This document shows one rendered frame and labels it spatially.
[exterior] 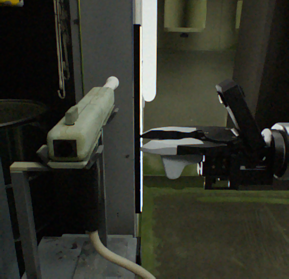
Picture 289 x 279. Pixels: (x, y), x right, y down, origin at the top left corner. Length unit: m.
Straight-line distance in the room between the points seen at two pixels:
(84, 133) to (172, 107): 2.25
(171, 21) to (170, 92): 0.59
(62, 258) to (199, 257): 1.25
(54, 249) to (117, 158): 0.38
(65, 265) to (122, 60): 0.57
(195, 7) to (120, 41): 1.60
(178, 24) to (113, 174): 1.65
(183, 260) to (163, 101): 1.33
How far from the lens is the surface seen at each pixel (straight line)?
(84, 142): 0.36
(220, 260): 1.89
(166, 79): 2.69
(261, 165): 0.52
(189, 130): 0.51
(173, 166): 0.46
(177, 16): 2.46
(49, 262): 0.73
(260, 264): 1.93
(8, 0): 0.49
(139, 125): 0.97
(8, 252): 0.64
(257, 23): 1.43
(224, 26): 2.87
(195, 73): 2.74
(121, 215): 1.10
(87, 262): 0.70
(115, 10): 0.93
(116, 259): 0.59
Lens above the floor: 1.25
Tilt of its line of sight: 18 degrees down
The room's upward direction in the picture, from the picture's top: straight up
